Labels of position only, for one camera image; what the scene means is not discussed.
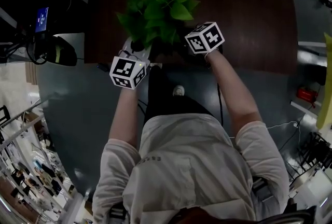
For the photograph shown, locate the metal shelf rack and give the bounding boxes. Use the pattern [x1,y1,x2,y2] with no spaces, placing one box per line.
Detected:
[0,98,86,224]

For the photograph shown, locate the person's right white shoe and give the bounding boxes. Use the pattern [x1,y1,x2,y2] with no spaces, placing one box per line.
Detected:
[172,85,185,97]

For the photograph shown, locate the dark wooden table white legs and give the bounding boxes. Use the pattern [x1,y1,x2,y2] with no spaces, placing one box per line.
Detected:
[84,0,298,76]

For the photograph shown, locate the green potted plant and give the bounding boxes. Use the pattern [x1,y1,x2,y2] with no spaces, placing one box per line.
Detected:
[116,0,201,45]

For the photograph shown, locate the black tripod stand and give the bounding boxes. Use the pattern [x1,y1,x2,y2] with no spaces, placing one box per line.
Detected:
[298,131,332,174]

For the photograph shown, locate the person's left forearm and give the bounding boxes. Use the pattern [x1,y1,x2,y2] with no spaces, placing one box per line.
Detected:
[108,85,140,150]

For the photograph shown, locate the grey harness strap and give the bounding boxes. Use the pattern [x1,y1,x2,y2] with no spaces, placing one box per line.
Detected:
[251,176,273,203]
[108,202,128,224]

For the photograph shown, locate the red box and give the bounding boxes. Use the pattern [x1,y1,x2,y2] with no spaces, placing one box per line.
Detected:
[297,87,319,102]

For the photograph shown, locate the white cable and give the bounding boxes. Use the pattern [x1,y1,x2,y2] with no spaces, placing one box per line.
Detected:
[267,121,299,130]

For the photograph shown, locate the person's white shirt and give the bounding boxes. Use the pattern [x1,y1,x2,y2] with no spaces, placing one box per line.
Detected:
[92,113,290,224]

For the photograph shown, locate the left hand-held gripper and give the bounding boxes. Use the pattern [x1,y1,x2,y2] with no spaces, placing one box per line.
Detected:
[109,37,153,91]

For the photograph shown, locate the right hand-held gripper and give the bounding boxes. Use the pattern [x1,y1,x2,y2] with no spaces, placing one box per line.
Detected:
[184,21,226,60]

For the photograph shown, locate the person's black trousers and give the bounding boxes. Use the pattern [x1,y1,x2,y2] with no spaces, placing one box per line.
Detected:
[144,65,215,125]

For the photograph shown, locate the person's right forearm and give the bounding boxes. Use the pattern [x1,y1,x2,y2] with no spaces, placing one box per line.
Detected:
[206,50,263,138]

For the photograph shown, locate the yellow-green table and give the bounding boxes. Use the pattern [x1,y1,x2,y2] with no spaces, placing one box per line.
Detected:
[317,32,332,130]

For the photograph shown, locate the blue-screen phone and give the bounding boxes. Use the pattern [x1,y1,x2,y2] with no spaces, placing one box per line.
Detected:
[35,7,49,33]

